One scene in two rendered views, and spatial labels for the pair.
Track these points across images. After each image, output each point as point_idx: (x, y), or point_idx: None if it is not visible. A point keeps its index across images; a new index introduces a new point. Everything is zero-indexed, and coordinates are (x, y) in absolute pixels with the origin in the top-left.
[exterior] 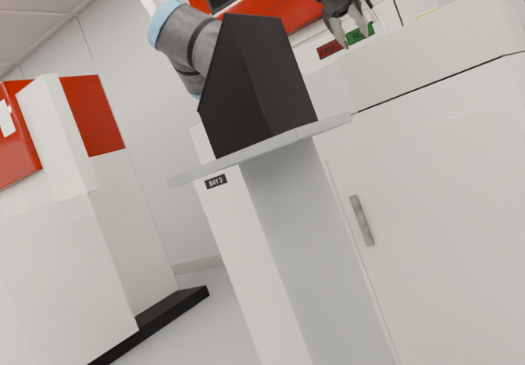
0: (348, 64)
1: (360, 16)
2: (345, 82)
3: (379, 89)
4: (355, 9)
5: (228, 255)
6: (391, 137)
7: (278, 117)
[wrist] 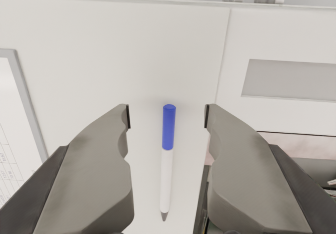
0: (193, 4)
1: (77, 142)
2: (217, 4)
3: (144, 0)
4: (68, 184)
5: None
6: (164, 0)
7: None
